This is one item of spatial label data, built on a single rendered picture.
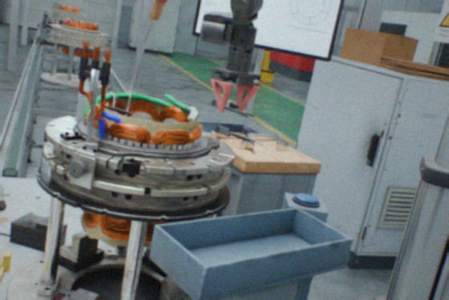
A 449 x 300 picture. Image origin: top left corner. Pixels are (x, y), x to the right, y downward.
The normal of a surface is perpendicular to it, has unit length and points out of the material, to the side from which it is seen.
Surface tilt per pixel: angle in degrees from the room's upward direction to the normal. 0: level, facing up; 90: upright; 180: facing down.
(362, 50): 90
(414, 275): 90
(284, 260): 90
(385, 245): 87
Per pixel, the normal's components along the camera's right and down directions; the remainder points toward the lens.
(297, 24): -0.13, 0.11
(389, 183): 0.31, 0.29
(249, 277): 0.60, 0.31
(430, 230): -0.32, 0.18
